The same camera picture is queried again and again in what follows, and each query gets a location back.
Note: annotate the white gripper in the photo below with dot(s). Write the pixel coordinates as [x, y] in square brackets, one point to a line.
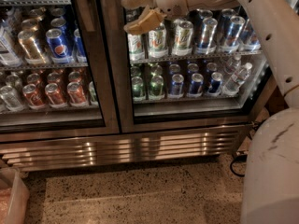
[151, 17]

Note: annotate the glass fridge door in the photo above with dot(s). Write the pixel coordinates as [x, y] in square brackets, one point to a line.
[80, 22]
[180, 113]

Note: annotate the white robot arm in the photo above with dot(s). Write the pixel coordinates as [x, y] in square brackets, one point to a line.
[275, 23]

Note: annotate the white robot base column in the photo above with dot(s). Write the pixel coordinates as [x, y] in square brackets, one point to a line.
[271, 184]

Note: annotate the steel fridge bottom grille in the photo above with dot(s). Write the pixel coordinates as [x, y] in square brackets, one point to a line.
[127, 148]

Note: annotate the white green soda can middle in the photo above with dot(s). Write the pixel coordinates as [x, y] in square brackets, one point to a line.
[157, 42]

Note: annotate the white green soda can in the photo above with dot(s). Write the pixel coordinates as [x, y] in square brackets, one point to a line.
[136, 49]
[157, 42]
[183, 39]

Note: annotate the white green soda can right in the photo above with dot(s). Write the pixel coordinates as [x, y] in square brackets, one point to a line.
[183, 39]

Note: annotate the white green soda can left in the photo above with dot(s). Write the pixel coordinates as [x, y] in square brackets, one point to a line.
[136, 49]

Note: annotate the silver blue energy can left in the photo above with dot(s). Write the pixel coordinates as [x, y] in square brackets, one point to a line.
[204, 40]

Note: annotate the silver blue energy can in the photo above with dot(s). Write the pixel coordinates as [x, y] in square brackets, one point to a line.
[229, 40]
[248, 39]
[204, 40]

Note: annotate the blue Pepsi can lower left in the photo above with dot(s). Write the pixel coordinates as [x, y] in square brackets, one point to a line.
[176, 86]

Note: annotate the blue pepsi can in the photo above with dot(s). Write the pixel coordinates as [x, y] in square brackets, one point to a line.
[176, 86]
[213, 87]
[196, 85]
[60, 47]

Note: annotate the silver blue energy can middle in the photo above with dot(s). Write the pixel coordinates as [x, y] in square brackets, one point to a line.
[229, 40]

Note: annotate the blue Pepsi can lower middle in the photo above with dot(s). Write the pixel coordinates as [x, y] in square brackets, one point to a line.
[196, 85]

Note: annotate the blue Pepsi can front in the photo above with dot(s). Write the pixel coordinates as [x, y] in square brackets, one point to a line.
[60, 47]

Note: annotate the clear water bottle back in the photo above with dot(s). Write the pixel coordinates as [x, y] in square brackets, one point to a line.
[232, 64]

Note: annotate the clear water bottle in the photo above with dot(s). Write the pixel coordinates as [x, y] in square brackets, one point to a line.
[237, 79]
[232, 64]

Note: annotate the blue Pepsi can lower right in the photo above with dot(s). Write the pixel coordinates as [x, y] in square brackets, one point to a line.
[213, 87]

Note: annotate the silver blue energy can right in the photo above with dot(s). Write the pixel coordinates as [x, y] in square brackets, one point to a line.
[248, 39]

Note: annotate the red cola can right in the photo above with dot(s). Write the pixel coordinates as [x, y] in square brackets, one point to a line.
[76, 93]

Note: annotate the red cola can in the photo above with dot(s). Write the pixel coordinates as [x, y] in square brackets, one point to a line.
[33, 96]
[55, 96]
[76, 93]

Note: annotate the clear water bottle front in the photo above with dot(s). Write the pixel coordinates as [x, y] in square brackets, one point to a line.
[237, 79]

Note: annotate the gold soda can front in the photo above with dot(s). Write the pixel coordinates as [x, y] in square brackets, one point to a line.
[35, 54]

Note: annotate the red cola can middle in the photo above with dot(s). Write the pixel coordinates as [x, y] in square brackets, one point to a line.
[55, 96]

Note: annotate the red cola can left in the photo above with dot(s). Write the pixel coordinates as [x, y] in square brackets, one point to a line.
[33, 96]

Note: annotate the silver diet cola can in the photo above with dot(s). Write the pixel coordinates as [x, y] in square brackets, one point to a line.
[12, 98]

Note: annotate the translucent plastic bin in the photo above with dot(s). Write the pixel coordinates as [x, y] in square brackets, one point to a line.
[14, 196]

